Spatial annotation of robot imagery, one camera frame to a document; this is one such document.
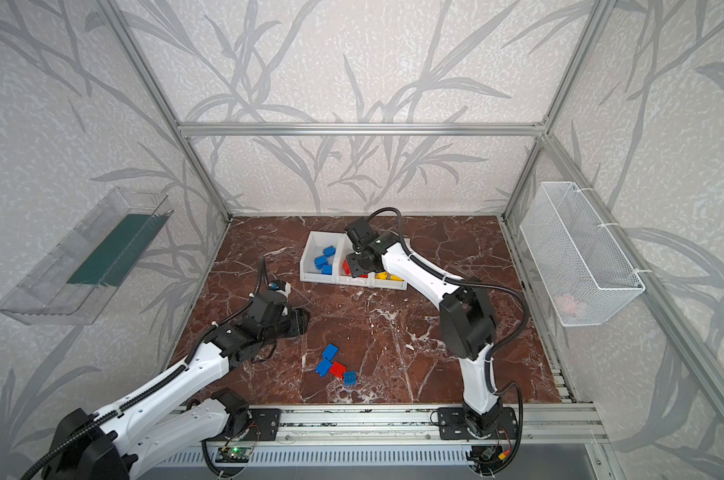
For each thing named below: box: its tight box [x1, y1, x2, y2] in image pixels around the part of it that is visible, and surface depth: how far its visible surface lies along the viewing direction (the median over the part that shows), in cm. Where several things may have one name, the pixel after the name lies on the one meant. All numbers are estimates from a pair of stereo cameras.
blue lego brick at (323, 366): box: [315, 356, 333, 377], surface depth 84 cm
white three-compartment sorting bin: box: [299, 231, 407, 289], surface depth 103 cm
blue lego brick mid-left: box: [322, 343, 339, 363], surface depth 87 cm
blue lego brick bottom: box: [344, 370, 357, 386], surface depth 82 cm
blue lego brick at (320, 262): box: [314, 255, 329, 270], surface depth 107 cm
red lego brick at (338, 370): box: [330, 361, 347, 379], surface depth 84 cm
